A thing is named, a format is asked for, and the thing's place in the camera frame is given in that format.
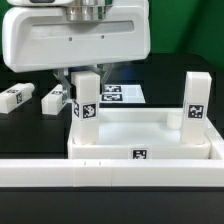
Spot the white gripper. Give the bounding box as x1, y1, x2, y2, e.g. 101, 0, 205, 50
2, 3, 150, 99

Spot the white desk top tray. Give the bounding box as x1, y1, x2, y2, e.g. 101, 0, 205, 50
68, 108, 224, 160

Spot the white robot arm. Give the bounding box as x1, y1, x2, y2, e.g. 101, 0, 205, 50
2, 0, 151, 96

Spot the fiducial marker sheet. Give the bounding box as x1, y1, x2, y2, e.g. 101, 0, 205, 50
100, 84, 145, 103

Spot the white L-shaped fence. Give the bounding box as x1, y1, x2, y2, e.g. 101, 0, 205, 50
0, 136, 224, 187

